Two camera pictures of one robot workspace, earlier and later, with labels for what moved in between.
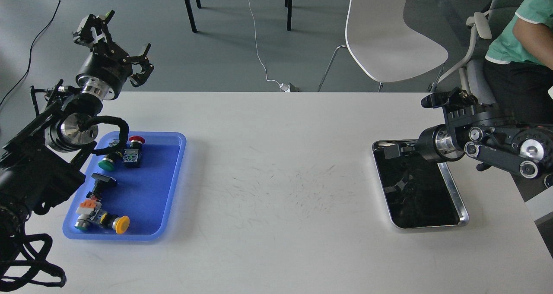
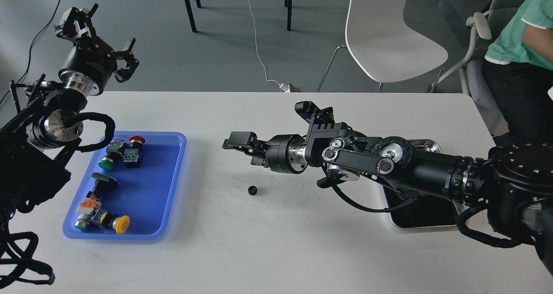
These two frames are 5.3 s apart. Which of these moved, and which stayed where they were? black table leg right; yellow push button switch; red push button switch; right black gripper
Moved: right black gripper
Stayed: red push button switch; yellow push button switch; black table leg right
